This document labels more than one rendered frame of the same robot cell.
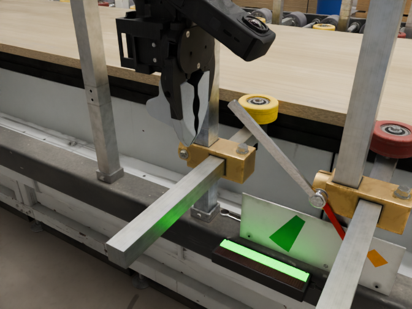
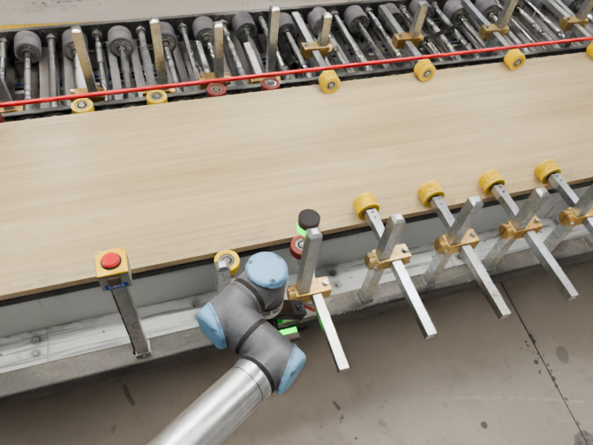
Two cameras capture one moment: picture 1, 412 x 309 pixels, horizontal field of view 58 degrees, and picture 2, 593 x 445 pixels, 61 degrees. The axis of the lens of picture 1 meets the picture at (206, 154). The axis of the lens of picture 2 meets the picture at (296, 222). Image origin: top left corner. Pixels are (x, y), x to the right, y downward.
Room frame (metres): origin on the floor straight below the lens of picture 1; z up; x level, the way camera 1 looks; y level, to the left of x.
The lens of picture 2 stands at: (0.06, 0.48, 2.25)
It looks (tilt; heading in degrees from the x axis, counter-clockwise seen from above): 53 degrees down; 304
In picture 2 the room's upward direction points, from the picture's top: 9 degrees clockwise
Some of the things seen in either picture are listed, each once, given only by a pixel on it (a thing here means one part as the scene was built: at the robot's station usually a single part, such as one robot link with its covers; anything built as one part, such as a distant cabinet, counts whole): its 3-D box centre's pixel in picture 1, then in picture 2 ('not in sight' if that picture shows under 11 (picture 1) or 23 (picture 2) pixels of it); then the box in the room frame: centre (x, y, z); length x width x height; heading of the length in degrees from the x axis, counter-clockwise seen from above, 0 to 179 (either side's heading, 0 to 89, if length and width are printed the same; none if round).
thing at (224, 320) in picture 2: not in sight; (232, 316); (0.40, 0.15, 1.29); 0.12 x 0.12 x 0.09; 1
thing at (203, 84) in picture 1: (182, 103); not in sight; (0.43, 0.03, 1.01); 0.06 x 0.03 x 0.09; 60
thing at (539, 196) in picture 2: not in sight; (510, 235); (0.07, -0.85, 0.91); 0.03 x 0.03 x 0.48; 59
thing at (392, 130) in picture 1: (387, 156); (301, 252); (0.56, -0.32, 0.85); 0.08 x 0.08 x 0.11
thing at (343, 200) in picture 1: (360, 196); (308, 290); (0.45, -0.23, 0.85); 0.13 x 0.06 x 0.05; 59
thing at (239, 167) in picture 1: (216, 156); not in sight; (0.58, -0.02, 0.84); 0.13 x 0.06 x 0.05; 59
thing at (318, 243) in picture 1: (311, 241); (292, 314); (0.46, -0.17, 0.75); 0.26 x 0.01 x 0.10; 59
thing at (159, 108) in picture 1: (167, 112); not in sight; (0.40, 0.04, 1.01); 0.06 x 0.03 x 0.09; 60
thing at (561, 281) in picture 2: not in sight; (529, 233); (0.03, -0.87, 0.95); 0.50 x 0.04 x 0.04; 149
